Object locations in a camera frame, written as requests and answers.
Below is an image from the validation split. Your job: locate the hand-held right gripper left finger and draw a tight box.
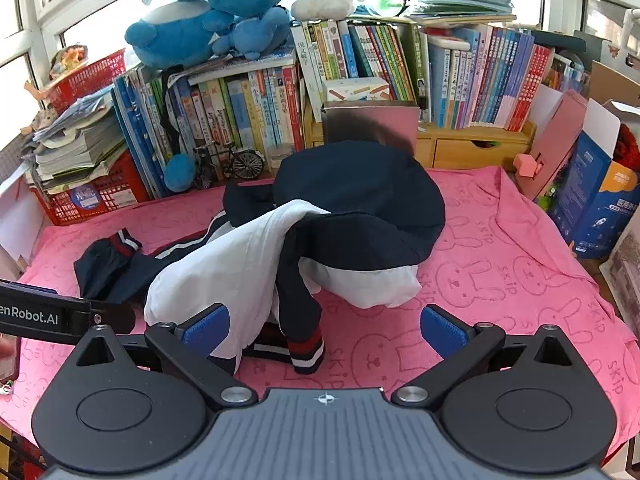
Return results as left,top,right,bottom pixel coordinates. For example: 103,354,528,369
75,304,257,409

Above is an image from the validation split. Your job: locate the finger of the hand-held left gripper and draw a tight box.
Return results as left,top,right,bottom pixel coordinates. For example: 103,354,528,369
90,300,136,335

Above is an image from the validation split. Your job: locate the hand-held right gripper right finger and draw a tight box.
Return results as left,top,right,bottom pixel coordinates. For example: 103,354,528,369
391,304,576,407

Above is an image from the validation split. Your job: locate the navy white jacket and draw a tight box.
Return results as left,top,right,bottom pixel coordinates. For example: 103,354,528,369
74,140,447,376

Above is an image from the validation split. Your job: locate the pink rabbit print towel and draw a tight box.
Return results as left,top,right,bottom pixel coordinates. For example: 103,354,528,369
0,165,640,461

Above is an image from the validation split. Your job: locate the white board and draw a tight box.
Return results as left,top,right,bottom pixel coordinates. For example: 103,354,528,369
0,164,42,272

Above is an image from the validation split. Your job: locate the red plastic crate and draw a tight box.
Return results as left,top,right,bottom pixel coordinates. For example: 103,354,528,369
29,152,151,227

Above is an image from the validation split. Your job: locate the blue plush ball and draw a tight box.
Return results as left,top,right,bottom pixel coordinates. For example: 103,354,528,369
164,154,197,192

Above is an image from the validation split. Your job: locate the black model bicycle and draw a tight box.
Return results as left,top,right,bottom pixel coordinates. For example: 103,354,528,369
192,140,266,187

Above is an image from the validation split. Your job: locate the stack of magazines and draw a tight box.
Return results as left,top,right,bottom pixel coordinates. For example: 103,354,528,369
22,85,130,192

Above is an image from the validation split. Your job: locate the clear plastic jar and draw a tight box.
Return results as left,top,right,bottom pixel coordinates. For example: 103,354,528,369
265,145,296,177

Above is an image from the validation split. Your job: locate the wooden drawer organizer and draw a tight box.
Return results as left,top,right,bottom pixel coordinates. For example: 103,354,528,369
304,109,537,171

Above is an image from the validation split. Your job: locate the framed picture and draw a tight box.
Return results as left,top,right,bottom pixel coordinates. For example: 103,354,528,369
599,230,640,322

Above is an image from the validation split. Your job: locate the blue printed carton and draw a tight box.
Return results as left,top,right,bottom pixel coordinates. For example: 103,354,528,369
549,99,640,261

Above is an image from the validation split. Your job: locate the row of children's books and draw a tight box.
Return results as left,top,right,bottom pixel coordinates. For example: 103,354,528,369
112,52,307,198
425,24,557,130
291,19,426,107

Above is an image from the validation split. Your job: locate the shiny pink box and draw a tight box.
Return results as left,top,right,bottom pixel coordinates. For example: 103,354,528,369
321,102,421,161

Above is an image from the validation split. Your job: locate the pink cardboard box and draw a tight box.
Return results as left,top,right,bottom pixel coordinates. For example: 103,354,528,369
514,90,592,202

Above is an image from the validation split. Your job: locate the red plastic basket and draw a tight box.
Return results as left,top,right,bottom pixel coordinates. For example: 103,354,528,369
50,49,127,116

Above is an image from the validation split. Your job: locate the white printed carton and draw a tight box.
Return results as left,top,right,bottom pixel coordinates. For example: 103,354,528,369
322,77,391,106

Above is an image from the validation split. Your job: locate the blue whale plush toy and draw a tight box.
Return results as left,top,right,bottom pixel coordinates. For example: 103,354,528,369
125,2,236,70

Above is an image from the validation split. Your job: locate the brown cardboard box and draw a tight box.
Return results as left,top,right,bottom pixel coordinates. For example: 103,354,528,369
589,60,640,113

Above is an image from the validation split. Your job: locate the small blue plush toy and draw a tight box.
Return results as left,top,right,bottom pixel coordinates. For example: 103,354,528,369
212,5,293,61

